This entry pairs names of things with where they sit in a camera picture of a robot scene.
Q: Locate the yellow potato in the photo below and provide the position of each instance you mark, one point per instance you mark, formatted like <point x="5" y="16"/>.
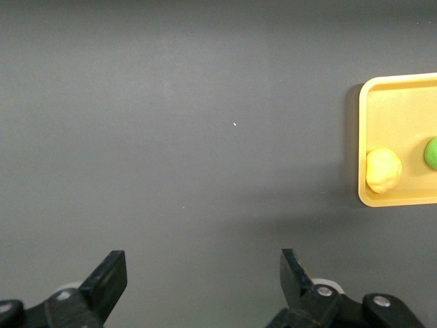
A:
<point x="383" y="171"/>

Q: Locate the orange plastic tray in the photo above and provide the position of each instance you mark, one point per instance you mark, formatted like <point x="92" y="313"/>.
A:
<point x="396" y="112"/>

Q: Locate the green apple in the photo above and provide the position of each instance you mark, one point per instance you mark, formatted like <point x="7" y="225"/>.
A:
<point x="432" y="153"/>

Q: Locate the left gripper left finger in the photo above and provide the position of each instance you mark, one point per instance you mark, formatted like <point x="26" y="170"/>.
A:
<point x="85" y="300"/>

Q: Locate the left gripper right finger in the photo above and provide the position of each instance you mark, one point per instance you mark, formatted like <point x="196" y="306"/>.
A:
<point x="317" y="307"/>

